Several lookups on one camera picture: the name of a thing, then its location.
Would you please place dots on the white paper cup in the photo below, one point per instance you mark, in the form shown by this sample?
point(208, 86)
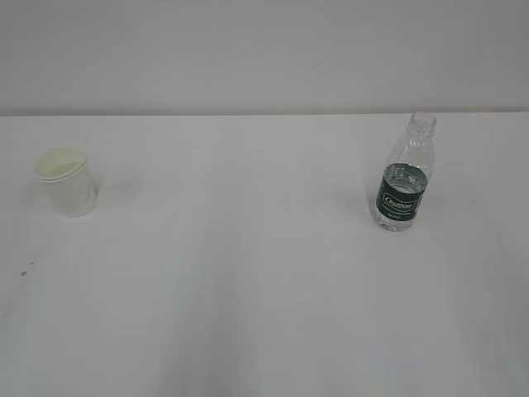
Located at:
point(66, 178)

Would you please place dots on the clear water bottle green label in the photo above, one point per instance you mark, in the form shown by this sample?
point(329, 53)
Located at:
point(406, 175)

